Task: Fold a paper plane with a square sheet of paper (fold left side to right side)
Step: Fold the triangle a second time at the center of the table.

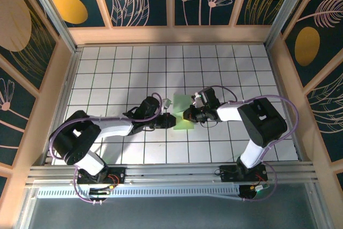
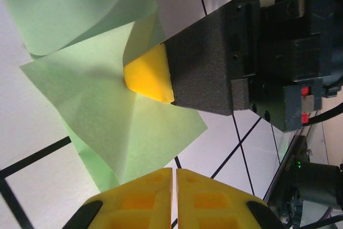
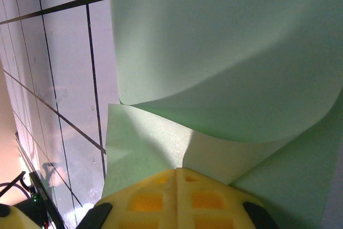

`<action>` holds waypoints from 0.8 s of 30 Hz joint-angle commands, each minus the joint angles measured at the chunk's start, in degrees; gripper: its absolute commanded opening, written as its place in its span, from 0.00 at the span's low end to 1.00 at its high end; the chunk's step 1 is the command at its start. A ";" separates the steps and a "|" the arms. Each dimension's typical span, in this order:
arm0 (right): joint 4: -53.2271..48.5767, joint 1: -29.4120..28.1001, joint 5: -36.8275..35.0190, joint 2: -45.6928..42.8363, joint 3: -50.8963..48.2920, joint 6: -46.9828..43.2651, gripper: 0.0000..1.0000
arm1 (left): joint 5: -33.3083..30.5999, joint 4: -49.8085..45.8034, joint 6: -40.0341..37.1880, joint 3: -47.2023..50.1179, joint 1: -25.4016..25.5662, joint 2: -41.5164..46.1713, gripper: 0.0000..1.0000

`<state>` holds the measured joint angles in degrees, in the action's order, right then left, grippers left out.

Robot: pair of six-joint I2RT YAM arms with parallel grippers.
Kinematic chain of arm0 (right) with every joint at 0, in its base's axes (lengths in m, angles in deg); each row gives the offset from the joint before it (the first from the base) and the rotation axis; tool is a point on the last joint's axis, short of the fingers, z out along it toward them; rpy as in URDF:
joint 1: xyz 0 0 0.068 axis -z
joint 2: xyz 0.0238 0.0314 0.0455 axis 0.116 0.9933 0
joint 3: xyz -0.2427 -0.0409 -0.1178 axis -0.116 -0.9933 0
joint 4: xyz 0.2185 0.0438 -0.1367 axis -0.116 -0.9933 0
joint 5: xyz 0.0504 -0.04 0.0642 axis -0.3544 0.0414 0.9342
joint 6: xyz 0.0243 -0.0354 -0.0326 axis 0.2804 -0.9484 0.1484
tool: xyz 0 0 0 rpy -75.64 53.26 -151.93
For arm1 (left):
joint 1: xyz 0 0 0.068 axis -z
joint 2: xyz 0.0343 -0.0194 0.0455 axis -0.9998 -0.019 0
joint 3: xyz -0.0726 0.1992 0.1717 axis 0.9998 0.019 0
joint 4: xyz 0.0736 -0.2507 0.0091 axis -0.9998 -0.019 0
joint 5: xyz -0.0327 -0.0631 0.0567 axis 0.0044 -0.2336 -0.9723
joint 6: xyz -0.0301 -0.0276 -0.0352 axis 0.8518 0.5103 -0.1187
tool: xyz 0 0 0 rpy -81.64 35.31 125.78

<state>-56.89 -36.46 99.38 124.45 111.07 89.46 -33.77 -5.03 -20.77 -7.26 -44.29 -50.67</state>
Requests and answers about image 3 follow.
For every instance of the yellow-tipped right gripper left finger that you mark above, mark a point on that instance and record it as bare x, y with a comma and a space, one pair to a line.
144, 202

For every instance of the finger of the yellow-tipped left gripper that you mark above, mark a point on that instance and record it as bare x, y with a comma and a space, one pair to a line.
13, 219

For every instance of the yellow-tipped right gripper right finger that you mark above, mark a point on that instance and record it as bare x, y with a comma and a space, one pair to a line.
209, 202

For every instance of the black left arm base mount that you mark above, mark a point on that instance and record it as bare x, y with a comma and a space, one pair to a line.
40, 207

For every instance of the light green paper sheet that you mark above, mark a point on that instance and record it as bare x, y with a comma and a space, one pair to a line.
214, 52

